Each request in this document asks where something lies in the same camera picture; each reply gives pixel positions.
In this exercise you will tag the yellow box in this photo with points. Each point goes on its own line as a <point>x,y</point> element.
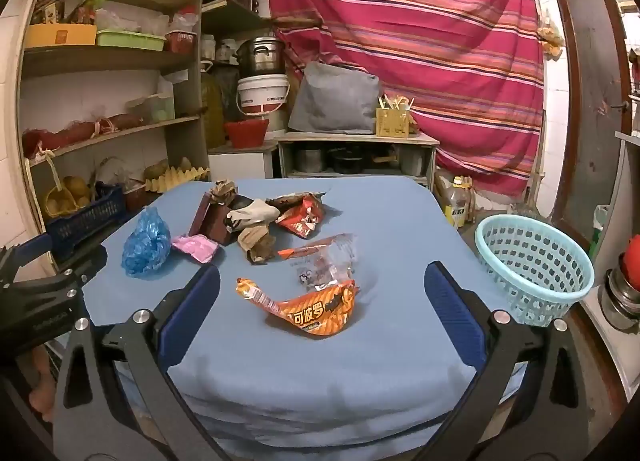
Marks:
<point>60,36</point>

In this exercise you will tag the clear plastic wrapper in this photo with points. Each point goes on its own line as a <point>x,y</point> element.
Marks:
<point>325,261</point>

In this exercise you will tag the tan paper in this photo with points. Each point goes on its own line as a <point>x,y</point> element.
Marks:
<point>257,242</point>

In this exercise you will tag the blue table cover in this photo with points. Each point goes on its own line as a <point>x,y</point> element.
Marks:
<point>325,381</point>

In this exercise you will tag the wooden door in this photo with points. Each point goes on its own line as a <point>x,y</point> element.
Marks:
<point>597,106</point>

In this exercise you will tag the pink wrapper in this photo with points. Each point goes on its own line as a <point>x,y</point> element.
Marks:
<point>196,247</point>

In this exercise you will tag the oil bottle with yellow label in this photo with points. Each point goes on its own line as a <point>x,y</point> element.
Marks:
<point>457,206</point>

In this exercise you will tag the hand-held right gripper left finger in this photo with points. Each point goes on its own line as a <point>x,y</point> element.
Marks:
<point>192,311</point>

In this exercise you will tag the steel pot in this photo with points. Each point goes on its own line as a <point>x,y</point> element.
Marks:
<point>260,56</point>

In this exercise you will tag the low wooden cabinet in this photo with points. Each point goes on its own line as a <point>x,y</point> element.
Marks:
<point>357,138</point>

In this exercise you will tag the red striped cloth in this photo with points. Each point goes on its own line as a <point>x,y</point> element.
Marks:
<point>425,41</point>

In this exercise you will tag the brown paper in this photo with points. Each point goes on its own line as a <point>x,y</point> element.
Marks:
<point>223,191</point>

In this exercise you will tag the maroon sandpaper sheet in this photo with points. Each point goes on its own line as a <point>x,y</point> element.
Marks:
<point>201,215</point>

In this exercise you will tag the red plastic basin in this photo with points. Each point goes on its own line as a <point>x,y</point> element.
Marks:
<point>246,133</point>

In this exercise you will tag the white and black wrapper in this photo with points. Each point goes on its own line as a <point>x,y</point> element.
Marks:
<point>252,213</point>

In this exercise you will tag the blue plastic crate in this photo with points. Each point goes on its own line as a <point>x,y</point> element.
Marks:
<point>87,223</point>

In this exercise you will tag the white plastic bucket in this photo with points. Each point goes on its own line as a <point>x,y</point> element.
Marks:
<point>262,96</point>

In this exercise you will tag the white cabinet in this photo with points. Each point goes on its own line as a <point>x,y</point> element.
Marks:
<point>240,161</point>

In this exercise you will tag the grey bag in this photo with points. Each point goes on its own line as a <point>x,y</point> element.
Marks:
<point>332,98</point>

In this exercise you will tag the black sandpaper sheet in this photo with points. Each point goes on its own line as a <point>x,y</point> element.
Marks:
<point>221,230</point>

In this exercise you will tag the small red basket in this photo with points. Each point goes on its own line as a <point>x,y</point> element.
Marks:
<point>180,42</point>

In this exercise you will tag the orange snack packet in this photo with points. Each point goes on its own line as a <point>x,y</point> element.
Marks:
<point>312,312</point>

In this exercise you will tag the wooden shelf unit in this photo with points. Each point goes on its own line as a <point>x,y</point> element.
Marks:
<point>100,60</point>

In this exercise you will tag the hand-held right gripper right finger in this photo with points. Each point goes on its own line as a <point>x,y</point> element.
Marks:
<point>452,313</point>

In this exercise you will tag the blue plastic bag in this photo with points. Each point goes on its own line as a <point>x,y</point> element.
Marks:
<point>146,245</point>

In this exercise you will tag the clear plastic container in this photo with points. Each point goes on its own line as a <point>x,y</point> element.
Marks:
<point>152,108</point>

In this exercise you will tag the red snack wrapper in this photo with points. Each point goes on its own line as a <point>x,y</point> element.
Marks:
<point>301,220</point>

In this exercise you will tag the yellow utensil holder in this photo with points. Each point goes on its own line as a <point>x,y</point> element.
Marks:
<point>392,122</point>

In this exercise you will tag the dark foil wrapper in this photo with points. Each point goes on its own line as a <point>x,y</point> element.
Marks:
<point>287,199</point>

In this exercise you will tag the yellow basket of potatoes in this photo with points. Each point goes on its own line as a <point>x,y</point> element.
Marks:
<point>67,198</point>

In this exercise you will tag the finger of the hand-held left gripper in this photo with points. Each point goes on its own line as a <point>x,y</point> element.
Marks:
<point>85,263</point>
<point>30,246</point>

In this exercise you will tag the yellow egg tray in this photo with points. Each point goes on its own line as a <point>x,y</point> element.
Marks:
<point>180,180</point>

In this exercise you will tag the red mesh bag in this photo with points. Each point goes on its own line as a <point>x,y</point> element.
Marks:
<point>122,122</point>
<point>60,138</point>

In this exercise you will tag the hanging orange bag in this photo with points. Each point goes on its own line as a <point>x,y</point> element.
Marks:
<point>550,38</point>

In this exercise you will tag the light blue plastic basket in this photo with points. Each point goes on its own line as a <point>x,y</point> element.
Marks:
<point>535,286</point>

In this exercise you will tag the black pan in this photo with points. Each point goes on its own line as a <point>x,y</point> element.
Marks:
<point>348,161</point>

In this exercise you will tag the green plastic tray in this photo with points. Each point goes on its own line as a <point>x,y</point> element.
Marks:
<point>130,40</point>

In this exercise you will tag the green bottle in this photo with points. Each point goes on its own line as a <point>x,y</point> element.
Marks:
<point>599,231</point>

